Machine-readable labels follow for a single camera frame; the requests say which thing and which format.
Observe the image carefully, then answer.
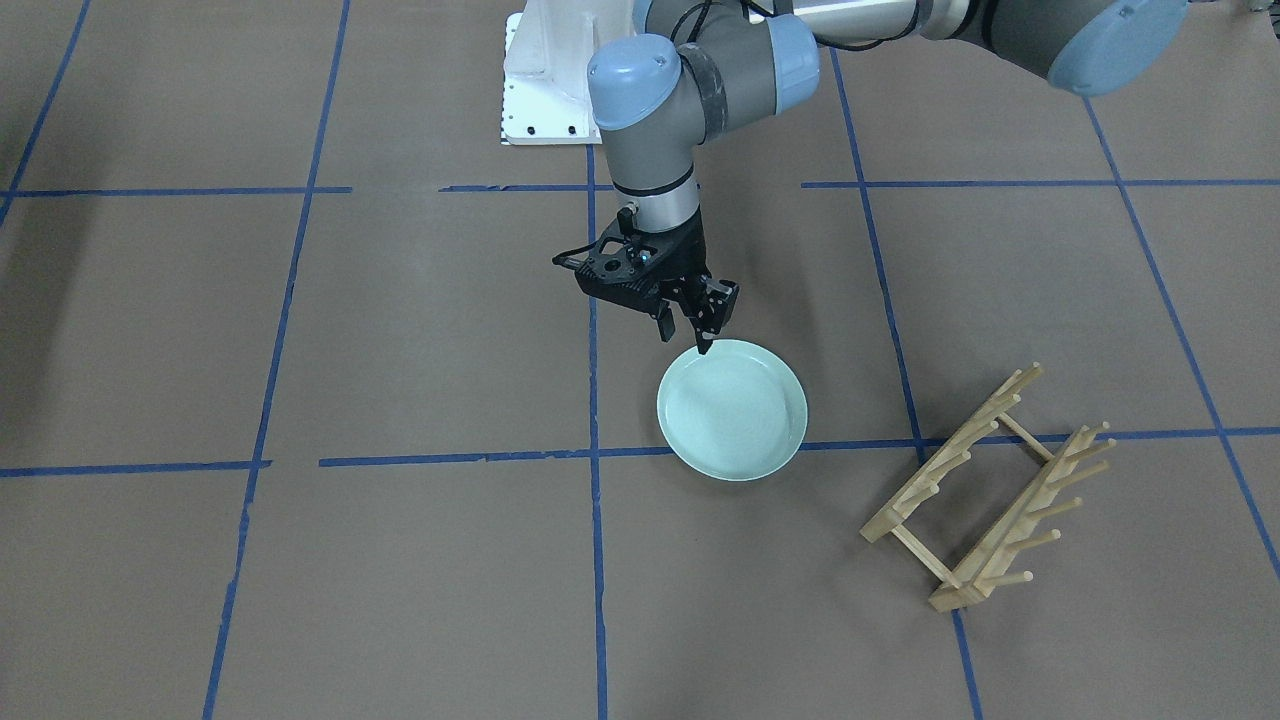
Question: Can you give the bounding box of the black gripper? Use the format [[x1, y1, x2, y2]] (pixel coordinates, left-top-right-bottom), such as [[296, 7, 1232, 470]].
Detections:
[[611, 211, 739, 355]]

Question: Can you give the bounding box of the light green plate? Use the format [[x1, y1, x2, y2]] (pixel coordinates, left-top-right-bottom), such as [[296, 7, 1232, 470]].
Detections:
[[655, 340, 809, 482]]

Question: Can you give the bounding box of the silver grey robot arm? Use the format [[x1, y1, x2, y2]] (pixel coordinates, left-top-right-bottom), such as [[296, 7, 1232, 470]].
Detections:
[[553, 1, 1189, 354]]

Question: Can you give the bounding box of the brown paper table cover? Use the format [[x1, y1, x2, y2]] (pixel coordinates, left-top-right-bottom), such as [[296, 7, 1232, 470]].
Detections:
[[3, 1, 1277, 719]]

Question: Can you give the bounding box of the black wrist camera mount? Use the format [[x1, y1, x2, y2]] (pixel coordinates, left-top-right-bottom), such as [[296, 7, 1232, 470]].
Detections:
[[552, 224, 662, 316]]

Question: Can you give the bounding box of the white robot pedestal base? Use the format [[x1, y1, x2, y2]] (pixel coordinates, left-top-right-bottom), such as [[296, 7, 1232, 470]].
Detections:
[[500, 1, 602, 146]]

